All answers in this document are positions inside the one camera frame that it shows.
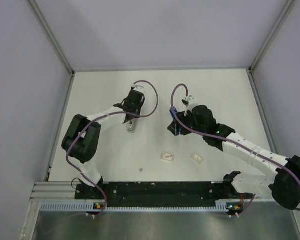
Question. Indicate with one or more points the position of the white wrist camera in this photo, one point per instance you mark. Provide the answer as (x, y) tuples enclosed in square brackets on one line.
[(138, 88), (190, 103)]

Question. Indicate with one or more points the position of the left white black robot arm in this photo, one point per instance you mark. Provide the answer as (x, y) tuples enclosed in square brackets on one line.
[(82, 137)]

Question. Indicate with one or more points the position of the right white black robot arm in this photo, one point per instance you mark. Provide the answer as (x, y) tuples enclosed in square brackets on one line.
[(280, 177)]

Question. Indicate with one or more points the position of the grey black stapler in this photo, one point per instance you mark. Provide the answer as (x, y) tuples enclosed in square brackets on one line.
[(131, 125)]

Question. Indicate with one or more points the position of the white red staple box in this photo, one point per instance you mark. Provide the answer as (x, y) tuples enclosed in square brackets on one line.
[(167, 157)]

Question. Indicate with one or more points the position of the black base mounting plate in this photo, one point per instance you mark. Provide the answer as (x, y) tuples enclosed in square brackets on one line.
[(159, 194)]

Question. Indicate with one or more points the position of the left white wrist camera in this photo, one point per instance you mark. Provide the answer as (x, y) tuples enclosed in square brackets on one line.
[(138, 88)]

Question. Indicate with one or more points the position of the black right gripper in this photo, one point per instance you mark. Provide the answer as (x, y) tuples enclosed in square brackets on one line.
[(182, 118)]

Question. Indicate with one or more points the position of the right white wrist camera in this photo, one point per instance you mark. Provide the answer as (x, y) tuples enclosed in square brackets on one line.
[(190, 103)]

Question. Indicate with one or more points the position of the blue black stapler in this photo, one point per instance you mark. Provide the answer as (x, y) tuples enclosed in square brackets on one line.
[(175, 128)]

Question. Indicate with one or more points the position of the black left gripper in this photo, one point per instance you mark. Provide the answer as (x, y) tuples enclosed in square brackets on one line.
[(139, 106)]

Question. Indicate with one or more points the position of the open white staple box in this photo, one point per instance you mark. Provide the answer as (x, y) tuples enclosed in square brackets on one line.
[(197, 158)]

